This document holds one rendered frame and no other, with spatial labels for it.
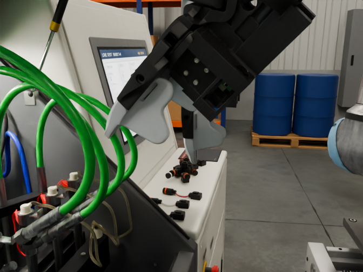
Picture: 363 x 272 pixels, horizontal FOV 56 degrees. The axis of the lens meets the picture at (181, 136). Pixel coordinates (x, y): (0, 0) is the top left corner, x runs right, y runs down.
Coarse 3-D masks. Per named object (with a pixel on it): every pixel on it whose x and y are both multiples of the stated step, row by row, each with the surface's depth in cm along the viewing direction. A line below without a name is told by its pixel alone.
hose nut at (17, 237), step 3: (18, 231) 51; (21, 231) 50; (15, 234) 51; (18, 234) 50; (21, 234) 50; (15, 237) 50; (18, 237) 50; (21, 237) 50; (15, 240) 50; (18, 240) 50; (21, 240) 50; (24, 240) 50; (27, 240) 50; (18, 243) 50; (21, 243) 51; (24, 243) 51
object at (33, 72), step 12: (0, 48) 44; (12, 60) 43; (24, 60) 44; (36, 72) 43; (48, 84) 43; (60, 96) 43; (72, 108) 44; (72, 120) 44; (84, 132) 44; (84, 144) 44; (84, 156) 45; (84, 180) 45; (84, 192) 46; (72, 204) 47
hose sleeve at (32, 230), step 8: (56, 208) 48; (48, 216) 48; (56, 216) 48; (64, 216) 48; (32, 224) 49; (40, 224) 49; (48, 224) 48; (24, 232) 50; (32, 232) 49; (40, 232) 50
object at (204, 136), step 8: (200, 120) 51; (208, 120) 50; (200, 128) 51; (208, 128) 51; (200, 136) 51; (208, 136) 51; (216, 136) 51; (184, 144) 52; (192, 144) 51; (200, 144) 52; (208, 144) 52; (216, 144) 51; (192, 152) 52; (192, 160) 54
